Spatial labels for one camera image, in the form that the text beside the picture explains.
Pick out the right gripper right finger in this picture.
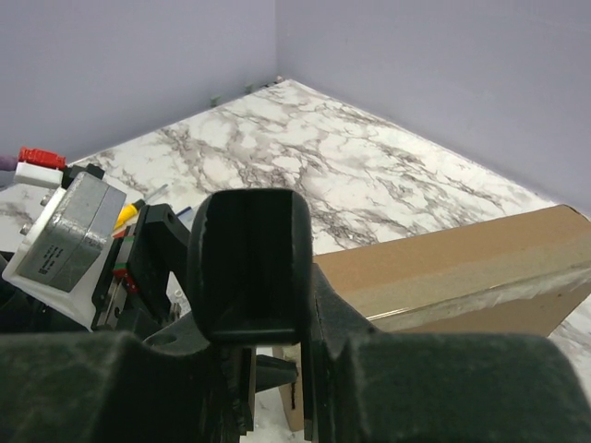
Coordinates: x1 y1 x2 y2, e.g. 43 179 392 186
302 266 590 442

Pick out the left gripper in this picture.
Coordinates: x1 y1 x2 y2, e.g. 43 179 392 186
90 204 199 337

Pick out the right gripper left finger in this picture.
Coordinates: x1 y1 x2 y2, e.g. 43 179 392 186
1 332 253 442

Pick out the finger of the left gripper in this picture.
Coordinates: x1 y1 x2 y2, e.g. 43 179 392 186
256 354 298 392

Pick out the orange utility knife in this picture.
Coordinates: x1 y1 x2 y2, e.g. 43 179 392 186
186 188 313 346

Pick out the brown cardboard express box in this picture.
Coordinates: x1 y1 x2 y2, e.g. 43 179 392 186
280 206 590 432

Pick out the yellow handled screwdriver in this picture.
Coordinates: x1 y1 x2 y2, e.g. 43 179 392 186
114 199 145 230

